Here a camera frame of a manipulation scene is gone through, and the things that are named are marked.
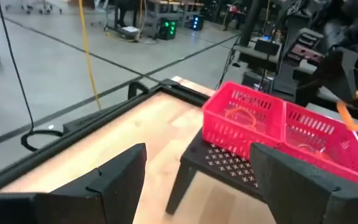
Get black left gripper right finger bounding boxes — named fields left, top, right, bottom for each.
left=249, top=142, right=358, bottom=224

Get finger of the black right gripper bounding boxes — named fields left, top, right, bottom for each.
left=323, top=49, right=358, bottom=110

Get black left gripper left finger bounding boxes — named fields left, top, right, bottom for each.
left=0, top=142, right=148, bottom=224

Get orange coil wrist keychain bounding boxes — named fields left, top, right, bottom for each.
left=336, top=89, right=358, bottom=132

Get orange rubber band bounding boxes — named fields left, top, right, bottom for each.
left=224, top=106, right=258, bottom=128

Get office chair base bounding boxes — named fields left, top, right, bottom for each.
left=4, top=0, right=63, bottom=15

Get black equipment box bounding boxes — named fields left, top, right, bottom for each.
left=242, top=70, right=275, bottom=93

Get black perforated metal riser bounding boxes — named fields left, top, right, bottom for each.
left=165, top=128, right=272, bottom=215

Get grey cart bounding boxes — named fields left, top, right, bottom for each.
left=233, top=37, right=332, bottom=103

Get black computer blue lights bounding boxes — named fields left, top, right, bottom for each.
left=191, top=14, right=205, bottom=32

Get white box on floor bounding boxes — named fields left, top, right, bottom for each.
left=121, top=25, right=141, bottom=40

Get black computer green lights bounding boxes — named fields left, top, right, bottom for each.
left=159, top=17, right=179, bottom=41

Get black frame corner handle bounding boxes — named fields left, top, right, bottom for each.
left=127, top=80, right=152, bottom=101

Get yellow hanging cable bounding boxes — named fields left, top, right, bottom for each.
left=77, top=0, right=103, bottom=111

